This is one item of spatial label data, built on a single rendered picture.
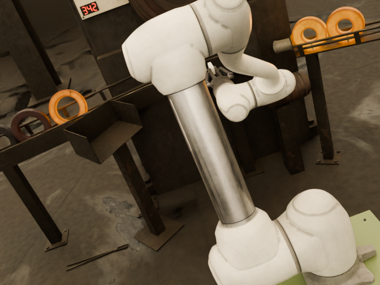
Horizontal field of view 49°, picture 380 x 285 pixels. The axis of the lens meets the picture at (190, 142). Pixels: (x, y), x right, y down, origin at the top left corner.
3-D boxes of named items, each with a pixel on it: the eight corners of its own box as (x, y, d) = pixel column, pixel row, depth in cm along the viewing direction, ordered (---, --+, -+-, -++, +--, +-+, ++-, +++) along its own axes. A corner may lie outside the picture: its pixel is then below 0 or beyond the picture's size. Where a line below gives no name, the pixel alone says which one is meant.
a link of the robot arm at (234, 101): (217, 111, 162) (249, 99, 162) (228, 131, 150) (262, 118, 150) (210, 87, 156) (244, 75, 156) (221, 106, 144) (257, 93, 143)
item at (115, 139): (125, 244, 217) (63, 129, 181) (161, 212, 230) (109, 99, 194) (149, 259, 202) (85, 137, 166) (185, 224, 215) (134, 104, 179)
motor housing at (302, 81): (278, 166, 231) (257, 81, 205) (315, 152, 231) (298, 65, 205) (286, 178, 220) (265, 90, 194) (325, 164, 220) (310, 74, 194)
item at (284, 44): (278, 50, 203) (275, 39, 200) (296, 46, 198) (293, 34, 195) (275, 55, 199) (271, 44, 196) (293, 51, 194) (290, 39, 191)
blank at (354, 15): (323, 12, 182) (322, 14, 180) (360, 1, 174) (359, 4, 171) (332, 44, 189) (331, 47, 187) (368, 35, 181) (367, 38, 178)
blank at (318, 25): (289, 21, 191) (287, 24, 189) (323, 12, 182) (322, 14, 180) (298, 51, 198) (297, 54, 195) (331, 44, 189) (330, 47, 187)
